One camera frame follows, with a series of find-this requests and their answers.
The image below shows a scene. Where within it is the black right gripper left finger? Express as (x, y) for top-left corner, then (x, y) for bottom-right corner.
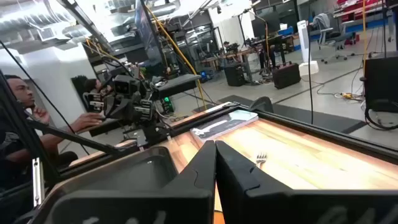
(49, 139), (217, 224)

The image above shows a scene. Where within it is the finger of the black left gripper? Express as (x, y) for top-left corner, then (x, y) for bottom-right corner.
(132, 98), (154, 122)
(83, 92), (105, 113)

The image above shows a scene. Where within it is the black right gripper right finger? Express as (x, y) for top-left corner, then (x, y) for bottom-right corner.
(216, 140), (398, 224)

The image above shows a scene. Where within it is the silver metal fork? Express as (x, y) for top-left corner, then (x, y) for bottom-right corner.
(255, 152), (268, 169)

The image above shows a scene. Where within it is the black plastic tray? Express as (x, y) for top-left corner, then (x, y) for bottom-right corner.
(29, 146), (180, 224)

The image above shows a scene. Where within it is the black desk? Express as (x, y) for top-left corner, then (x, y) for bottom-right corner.
(151, 73), (203, 101)

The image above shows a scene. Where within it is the black box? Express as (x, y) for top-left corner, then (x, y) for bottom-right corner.
(223, 63), (246, 87)

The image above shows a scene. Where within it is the wooden workbench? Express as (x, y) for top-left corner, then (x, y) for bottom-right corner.
(201, 46), (259, 82)

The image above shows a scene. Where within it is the black hard case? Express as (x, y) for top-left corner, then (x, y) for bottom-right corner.
(272, 61), (302, 90)

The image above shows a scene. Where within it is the yellow floor power strip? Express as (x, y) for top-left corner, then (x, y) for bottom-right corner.
(340, 91), (363, 101)

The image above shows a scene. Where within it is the white tower fan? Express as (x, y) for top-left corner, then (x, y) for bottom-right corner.
(297, 20), (320, 77)

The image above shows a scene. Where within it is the black cabinet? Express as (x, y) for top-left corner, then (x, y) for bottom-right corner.
(363, 51), (398, 113)

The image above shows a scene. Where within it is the grey office chair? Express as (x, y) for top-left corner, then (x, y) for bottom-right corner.
(312, 12), (357, 65)

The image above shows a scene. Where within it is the yellow pole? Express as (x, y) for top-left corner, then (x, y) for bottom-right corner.
(361, 0), (368, 76)

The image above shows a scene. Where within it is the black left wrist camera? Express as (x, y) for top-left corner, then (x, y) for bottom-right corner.
(112, 74), (141, 96)

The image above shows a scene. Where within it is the yellow cable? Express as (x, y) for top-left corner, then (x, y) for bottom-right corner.
(144, 4), (208, 110)

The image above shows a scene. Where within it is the silver bracket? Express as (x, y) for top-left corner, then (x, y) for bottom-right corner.
(31, 157), (42, 208)

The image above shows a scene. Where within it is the long black cable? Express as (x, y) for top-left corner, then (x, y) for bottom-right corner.
(307, 0), (315, 125)

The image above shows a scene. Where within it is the coiled black cable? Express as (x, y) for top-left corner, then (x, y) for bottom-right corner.
(364, 98), (398, 131)

